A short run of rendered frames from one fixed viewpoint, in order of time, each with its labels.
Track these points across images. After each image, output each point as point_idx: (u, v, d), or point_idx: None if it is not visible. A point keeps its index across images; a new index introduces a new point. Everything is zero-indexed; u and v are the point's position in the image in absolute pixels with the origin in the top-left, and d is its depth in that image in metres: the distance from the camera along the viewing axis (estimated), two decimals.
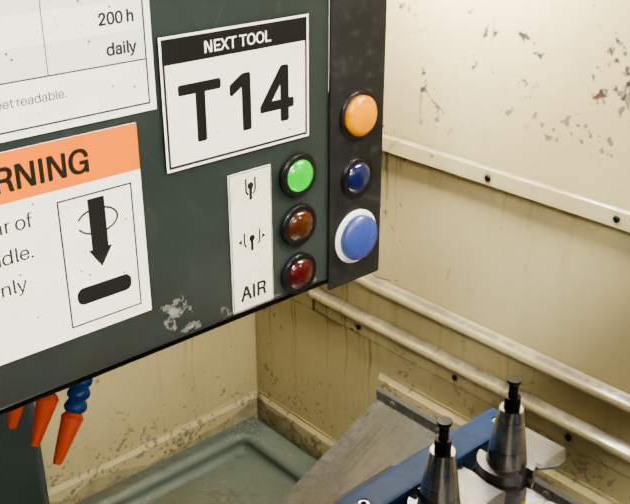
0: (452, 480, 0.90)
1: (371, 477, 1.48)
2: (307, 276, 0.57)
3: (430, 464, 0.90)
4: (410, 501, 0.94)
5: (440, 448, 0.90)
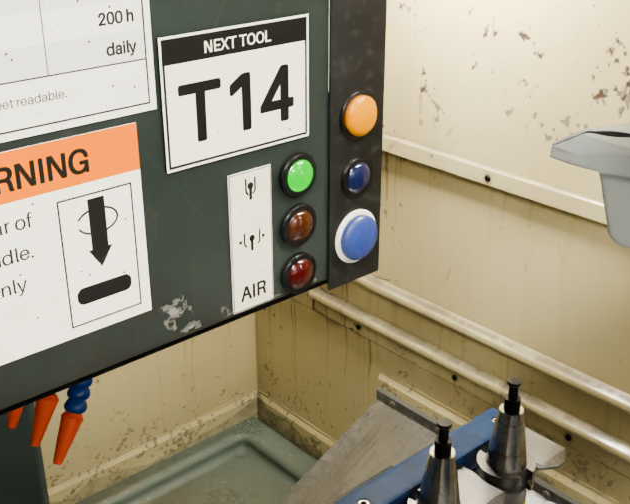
0: (452, 481, 0.90)
1: (371, 477, 1.48)
2: (307, 276, 0.57)
3: (430, 465, 0.90)
4: (410, 502, 0.94)
5: (440, 449, 0.90)
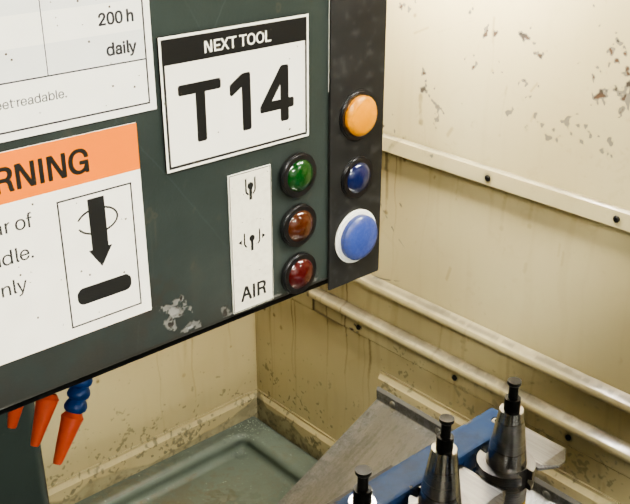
0: (454, 478, 0.90)
1: (371, 477, 1.48)
2: (307, 276, 0.57)
3: (432, 461, 0.90)
4: (411, 499, 0.94)
5: (442, 446, 0.90)
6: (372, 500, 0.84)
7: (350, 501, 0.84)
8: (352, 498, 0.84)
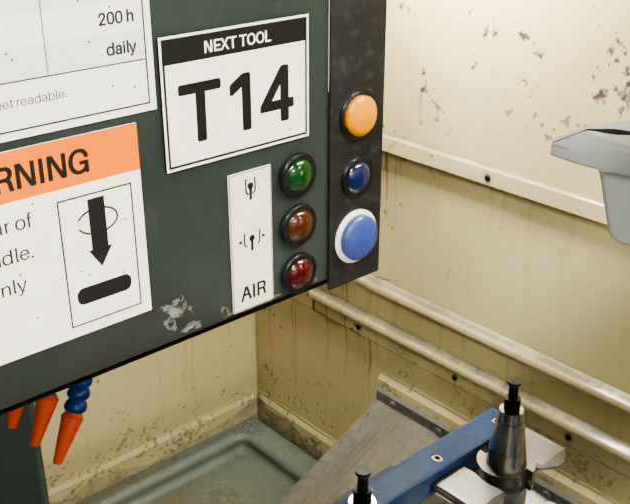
0: None
1: (371, 477, 1.48)
2: (307, 276, 0.57)
3: None
4: None
5: None
6: (372, 500, 0.84)
7: (350, 501, 0.84)
8: (352, 498, 0.84)
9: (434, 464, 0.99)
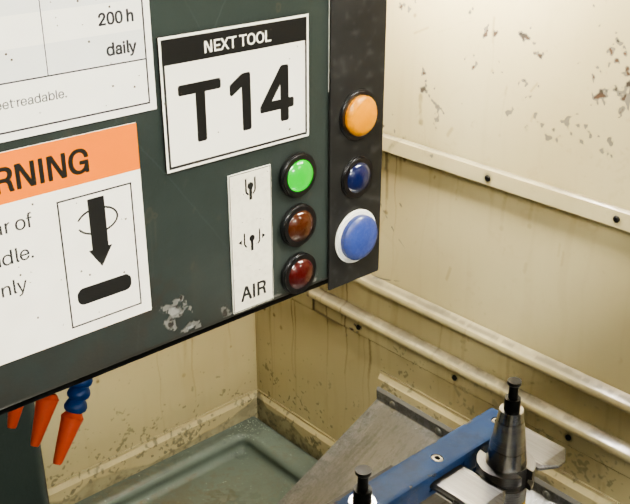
0: None
1: (371, 477, 1.48)
2: (307, 276, 0.57)
3: None
4: None
5: None
6: (372, 500, 0.84)
7: (350, 501, 0.84)
8: (352, 498, 0.84)
9: (434, 464, 0.99)
